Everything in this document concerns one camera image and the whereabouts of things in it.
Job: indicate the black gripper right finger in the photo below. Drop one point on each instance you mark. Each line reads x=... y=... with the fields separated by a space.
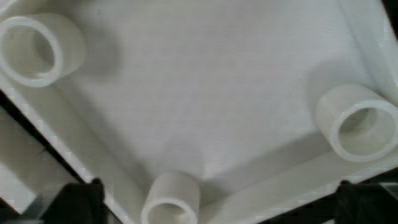
x=366 y=203

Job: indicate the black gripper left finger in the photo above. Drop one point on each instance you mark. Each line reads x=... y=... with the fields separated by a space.
x=76 y=207

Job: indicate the white square tabletop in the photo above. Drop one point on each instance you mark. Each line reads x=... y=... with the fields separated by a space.
x=213 y=101

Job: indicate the white L-shaped obstacle wall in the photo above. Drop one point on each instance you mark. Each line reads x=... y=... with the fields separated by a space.
x=30 y=171

